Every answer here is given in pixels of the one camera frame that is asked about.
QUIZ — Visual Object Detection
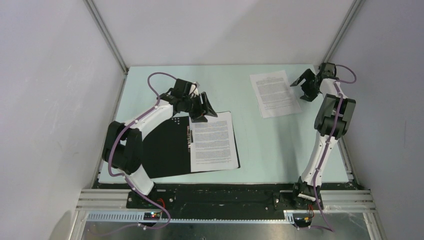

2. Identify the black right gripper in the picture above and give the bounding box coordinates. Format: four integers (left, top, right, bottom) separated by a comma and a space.
290, 68, 320, 102

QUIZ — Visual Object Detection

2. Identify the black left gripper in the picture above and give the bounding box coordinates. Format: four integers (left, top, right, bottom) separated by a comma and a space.
182, 92, 217, 123

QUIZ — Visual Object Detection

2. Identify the metal folder clip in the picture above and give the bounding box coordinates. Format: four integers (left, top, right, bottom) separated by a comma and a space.
186, 125, 193, 153

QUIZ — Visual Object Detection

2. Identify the printed paper sheet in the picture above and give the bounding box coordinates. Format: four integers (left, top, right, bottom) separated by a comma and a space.
189, 111, 240, 173
249, 70, 302, 119

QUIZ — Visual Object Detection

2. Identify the red and black file folder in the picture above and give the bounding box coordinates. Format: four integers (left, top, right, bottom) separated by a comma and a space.
140, 111, 241, 180

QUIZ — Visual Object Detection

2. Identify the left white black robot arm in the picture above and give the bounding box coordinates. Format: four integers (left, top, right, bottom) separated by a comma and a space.
102, 78, 218, 208

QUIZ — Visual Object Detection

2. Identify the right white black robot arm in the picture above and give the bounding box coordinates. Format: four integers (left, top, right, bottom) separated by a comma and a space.
290, 62, 356, 209

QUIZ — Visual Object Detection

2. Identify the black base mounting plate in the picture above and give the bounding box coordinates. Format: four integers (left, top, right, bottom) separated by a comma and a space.
147, 183, 318, 221

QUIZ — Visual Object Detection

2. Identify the left controller board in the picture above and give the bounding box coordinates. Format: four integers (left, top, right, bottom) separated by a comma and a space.
143, 211, 162, 221

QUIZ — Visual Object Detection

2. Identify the controller board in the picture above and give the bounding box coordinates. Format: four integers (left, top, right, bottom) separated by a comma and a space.
293, 216, 313, 228
143, 211, 162, 221

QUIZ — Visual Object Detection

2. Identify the right controller board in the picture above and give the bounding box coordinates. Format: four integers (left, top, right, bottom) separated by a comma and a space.
293, 216, 313, 228

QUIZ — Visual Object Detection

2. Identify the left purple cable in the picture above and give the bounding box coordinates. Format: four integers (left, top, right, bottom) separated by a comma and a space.
107, 72, 200, 231

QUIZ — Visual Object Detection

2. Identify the aluminium frame rail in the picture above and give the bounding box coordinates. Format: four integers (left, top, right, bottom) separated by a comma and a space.
76, 189, 376, 223

